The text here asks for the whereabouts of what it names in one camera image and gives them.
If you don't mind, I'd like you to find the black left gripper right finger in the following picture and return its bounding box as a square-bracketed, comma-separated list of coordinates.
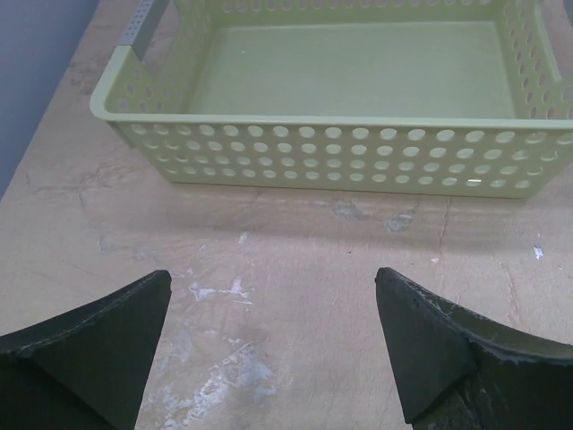
[375, 268, 572, 429]

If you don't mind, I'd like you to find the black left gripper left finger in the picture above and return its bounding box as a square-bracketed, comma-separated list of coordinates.
[1, 270, 171, 429]

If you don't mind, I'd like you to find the light green perforated basket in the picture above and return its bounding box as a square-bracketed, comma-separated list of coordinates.
[90, 1, 572, 199]

